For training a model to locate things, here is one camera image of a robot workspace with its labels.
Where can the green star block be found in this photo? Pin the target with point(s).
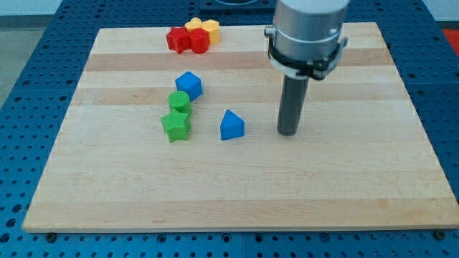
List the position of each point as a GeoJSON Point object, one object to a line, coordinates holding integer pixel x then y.
{"type": "Point", "coordinates": [176, 125]}

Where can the green circle block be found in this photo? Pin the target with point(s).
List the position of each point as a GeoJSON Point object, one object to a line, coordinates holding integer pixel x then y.
{"type": "Point", "coordinates": [180, 101]}

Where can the wooden board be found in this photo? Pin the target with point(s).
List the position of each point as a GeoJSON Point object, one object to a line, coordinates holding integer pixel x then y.
{"type": "Point", "coordinates": [360, 160]}

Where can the blue triangle block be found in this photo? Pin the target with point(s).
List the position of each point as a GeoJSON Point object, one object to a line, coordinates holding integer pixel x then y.
{"type": "Point", "coordinates": [232, 126]}

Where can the yellow hexagon block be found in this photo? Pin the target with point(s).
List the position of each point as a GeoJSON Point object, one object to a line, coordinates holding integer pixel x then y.
{"type": "Point", "coordinates": [212, 28]}

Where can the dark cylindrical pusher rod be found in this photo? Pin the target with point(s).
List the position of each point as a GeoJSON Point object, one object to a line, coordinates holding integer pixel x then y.
{"type": "Point", "coordinates": [291, 105]}

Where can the red circle block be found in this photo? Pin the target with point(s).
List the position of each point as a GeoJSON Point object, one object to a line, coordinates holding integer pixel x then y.
{"type": "Point", "coordinates": [199, 41]}

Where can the yellow heart block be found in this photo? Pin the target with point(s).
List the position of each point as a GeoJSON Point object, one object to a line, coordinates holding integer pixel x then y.
{"type": "Point", "coordinates": [192, 24]}

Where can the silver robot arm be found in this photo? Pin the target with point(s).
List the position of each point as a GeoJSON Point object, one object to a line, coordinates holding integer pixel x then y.
{"type": "Point", "coordinates": [304, 38]}

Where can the blue cube block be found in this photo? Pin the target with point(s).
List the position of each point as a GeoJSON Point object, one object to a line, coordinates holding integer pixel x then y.
{"type": "Point", "coordinates": [191, 84]}

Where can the red star block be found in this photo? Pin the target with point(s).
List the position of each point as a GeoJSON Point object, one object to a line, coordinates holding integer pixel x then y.
{"type": "Point", "coordinates": [178, 39]}

